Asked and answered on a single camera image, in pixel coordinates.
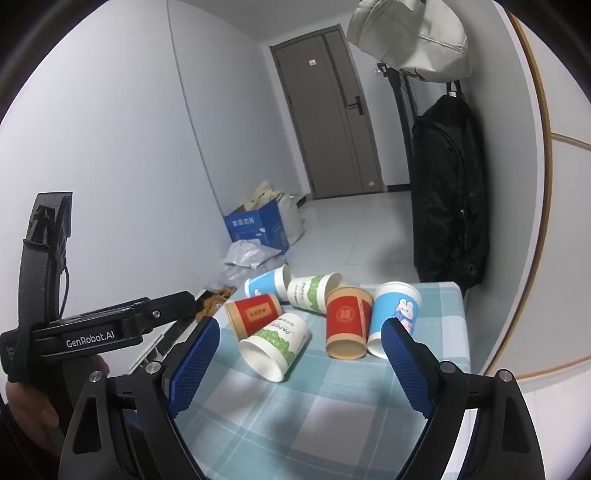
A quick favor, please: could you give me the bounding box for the black backpack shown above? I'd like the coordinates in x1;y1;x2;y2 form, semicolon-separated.
411;95;490;291

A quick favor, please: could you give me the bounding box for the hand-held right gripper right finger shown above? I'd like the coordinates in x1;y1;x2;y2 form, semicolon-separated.
379;318;548;480

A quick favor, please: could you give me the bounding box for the red paper cup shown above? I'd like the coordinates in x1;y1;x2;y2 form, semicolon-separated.
225;293;283;337
324;286;374;361

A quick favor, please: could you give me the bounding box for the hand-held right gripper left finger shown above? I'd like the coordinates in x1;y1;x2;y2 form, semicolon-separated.
58;316;221;480

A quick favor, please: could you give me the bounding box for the blue cardboard box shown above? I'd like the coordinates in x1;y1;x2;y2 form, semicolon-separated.
224;199;291;252

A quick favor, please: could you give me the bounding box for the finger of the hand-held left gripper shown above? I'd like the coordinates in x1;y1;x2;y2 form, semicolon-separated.
133;290;198;334

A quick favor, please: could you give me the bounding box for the beige bag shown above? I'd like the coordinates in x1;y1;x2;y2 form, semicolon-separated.
242;181;301;213

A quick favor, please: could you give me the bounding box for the black coat rack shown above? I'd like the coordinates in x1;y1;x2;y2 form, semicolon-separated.
374;62;462;204

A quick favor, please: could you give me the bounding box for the white green leaf paper cup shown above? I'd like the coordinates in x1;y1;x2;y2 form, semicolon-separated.
286;272;345;317
239;312;311;383

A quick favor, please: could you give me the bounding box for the white cloth bag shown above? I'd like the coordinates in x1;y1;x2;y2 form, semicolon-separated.
346;0;472;83

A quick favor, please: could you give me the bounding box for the brown snack bag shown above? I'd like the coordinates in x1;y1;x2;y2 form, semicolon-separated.
198;287;237;324

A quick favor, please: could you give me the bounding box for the blue checked cloth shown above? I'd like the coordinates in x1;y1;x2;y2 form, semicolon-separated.
173;279;472;480

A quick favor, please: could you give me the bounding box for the person's left hand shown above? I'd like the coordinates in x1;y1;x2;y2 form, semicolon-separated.
6;354;112;460

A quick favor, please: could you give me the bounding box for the crumpled clear plastic bag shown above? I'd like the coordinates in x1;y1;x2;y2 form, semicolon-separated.
224;240;282;271

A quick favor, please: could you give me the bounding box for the white plastic bag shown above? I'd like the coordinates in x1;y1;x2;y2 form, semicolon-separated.
277;194;306;245

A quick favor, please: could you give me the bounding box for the blue bunny print paper cup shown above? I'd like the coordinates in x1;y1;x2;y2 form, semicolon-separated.
244;264;296;304
367;281;423;360

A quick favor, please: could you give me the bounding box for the grey door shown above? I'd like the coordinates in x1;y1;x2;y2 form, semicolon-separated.
269;27;385;200

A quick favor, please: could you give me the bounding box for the white wardrobe with wood trim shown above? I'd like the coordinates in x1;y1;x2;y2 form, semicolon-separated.
478;0;591;402

